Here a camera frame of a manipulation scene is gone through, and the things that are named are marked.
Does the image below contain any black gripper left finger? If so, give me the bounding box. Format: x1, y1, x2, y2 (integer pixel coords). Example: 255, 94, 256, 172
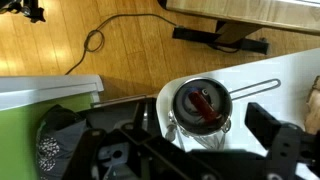
61, 123, 218, 180

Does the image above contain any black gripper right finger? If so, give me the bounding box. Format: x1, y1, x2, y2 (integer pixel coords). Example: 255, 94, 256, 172
244, 101, 320, 180

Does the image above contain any brown wood slab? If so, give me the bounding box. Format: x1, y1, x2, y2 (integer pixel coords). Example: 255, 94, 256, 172
304, 75, 320, 135

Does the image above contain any dark red cylindrical object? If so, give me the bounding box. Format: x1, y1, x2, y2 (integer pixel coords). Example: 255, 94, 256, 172
188, 89, 221, 123

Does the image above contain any black bench base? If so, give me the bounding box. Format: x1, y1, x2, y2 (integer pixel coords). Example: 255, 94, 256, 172
172, 20, 270, 56

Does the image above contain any light wooden bench top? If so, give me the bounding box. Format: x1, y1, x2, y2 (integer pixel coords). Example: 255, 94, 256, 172
165, 0, 320, 36

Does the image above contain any black tripod stand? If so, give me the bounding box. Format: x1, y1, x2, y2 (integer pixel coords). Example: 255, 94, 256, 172
0, 0, 47, 24

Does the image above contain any silver pot with long handle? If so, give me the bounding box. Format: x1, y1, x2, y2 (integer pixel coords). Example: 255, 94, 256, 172
168, 76, 282, 139

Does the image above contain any white door frame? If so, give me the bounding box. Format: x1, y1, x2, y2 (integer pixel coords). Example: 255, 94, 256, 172
0, 74, 105, 112

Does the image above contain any black floor cable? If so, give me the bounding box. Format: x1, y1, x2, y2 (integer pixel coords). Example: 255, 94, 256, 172
64, 13, 183, 76

